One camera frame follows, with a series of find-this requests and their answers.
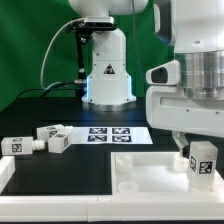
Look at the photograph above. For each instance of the green backdrop curtain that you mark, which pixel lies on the green backdrop curtain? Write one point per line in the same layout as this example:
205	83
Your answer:
30	40

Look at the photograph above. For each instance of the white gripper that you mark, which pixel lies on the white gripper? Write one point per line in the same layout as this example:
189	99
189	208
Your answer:
168	108

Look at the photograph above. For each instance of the white U-shaped fence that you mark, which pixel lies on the white U-shaped fence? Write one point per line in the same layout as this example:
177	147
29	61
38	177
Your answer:
113	207

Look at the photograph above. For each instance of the black camera stand pole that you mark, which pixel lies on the black camera stand pole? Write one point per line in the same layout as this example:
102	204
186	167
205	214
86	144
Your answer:
82	37

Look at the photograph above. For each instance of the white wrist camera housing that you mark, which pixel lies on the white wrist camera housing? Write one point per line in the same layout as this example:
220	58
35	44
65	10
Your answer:
167	74

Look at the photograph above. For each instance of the white paper marker sheet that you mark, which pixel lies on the white paper marker sheet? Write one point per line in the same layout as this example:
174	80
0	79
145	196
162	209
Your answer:
110	135

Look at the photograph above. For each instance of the white square table top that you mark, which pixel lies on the white square table top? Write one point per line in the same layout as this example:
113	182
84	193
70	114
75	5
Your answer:
153	173

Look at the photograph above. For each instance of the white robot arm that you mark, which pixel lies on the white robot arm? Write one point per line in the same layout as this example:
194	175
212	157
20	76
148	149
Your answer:
185	94

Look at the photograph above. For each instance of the grey camera on stand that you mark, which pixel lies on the grey camera on stand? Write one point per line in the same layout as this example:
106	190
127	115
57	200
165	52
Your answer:
100	23

